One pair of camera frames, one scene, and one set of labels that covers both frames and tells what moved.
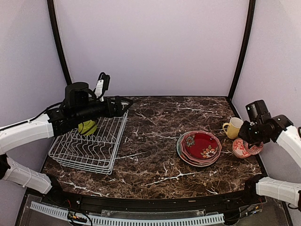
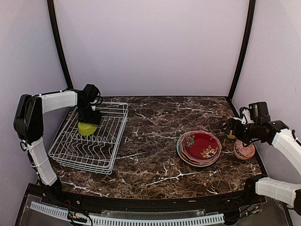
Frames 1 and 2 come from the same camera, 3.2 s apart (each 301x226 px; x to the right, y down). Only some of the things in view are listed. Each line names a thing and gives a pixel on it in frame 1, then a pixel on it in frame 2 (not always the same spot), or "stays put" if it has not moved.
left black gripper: x=118 y=111 -> x=96 y=119
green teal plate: x=179 y=152 stays put
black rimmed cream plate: x=198 y=165 stays put
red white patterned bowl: x=239 y=149 stays put
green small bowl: x=87 y=128 stays put
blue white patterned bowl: x=254 y=149 -> x=242 y=152
